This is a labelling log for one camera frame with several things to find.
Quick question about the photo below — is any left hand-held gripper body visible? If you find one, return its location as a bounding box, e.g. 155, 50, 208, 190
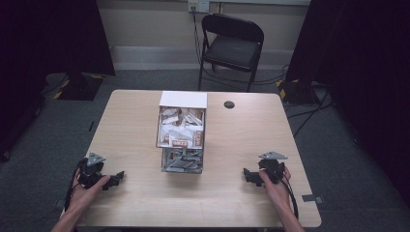
77, 152, 107, 189

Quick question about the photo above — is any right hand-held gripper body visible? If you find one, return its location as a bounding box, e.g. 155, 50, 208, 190
257, 151, 289, 185

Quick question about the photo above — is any person's right hand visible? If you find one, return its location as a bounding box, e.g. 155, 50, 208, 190
258, 166, 293, 209

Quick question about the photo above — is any person's left hand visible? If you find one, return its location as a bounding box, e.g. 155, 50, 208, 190
68, 174, 111, 216

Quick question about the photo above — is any clear drawer with grey packets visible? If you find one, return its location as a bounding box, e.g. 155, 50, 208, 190
161, 147, 205, 175

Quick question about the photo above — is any grey tape strip on floor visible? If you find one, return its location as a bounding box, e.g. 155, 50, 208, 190
301, 193, 325, 205

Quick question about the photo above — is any clear drawer with white packets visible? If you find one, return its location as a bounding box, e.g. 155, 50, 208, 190
156, 105, 207, 151

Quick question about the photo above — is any pile of grey packets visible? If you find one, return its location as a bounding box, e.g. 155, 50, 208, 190
162, 148, 203, 172

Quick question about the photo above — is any black stand base striped tape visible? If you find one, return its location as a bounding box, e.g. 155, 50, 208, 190
52, 72, 106, 102
275, 78, 324, 106

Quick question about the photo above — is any pile of white brown packets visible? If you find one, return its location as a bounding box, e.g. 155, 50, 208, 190
159, 107, 205, 149

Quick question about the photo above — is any white-topped clear drawer cabinet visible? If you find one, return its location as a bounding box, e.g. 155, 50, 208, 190
156, 90, 209, 175

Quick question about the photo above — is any black folding chair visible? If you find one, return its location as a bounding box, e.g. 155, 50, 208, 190
197, 13, 266, 94

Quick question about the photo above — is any dark curtain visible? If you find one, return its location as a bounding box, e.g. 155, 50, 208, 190
284, 0, 410, 207
0, 0, 116, 162

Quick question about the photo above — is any left hand-held gripper black cable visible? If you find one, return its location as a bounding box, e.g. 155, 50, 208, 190
63, 157, 89, 214

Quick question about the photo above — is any hand-held gripper black cable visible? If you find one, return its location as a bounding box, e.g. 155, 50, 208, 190
276, 173, 300, 220
63, 157, 89, 214

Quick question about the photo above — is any right hand-held gripper black cable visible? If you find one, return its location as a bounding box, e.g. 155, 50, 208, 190
276, 173, 300, 220

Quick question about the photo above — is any black floor cable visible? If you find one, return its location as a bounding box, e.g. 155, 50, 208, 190
285, 86, 337, 139

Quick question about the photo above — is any white wall socket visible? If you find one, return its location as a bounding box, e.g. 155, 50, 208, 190
188, 0, 211, 15

